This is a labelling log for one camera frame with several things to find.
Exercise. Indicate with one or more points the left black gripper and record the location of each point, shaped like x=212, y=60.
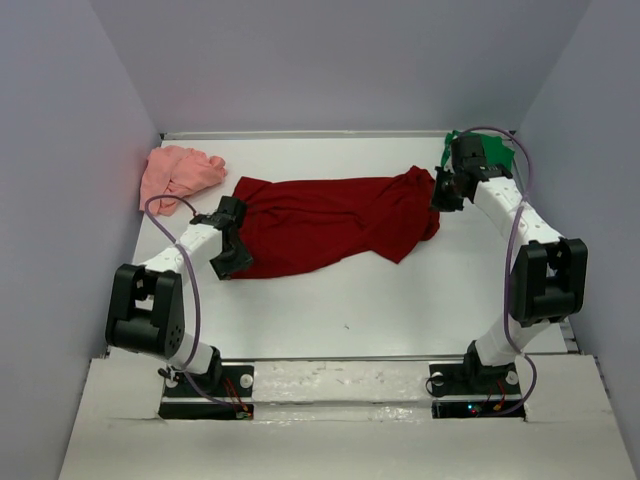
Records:
x=241, y=261

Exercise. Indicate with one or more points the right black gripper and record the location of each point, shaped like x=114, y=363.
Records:
x=440, y=204

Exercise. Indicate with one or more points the dark red t shirt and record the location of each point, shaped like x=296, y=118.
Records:
x=297, y=227

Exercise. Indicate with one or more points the pink t shirt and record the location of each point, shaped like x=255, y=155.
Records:
x=179, y=171

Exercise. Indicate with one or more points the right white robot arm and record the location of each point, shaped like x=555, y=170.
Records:
x=545, y=271

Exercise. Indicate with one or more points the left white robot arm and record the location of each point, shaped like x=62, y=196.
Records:
x=155, y=307

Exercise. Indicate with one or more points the folded green t shirt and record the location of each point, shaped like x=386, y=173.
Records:
x=495, y=150

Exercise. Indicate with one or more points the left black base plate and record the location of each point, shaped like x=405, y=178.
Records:
x=230, y=399

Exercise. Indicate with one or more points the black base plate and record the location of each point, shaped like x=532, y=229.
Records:
x=230, y=399
x=456, y=396

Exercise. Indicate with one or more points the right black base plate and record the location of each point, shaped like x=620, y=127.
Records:
x=456, y=396

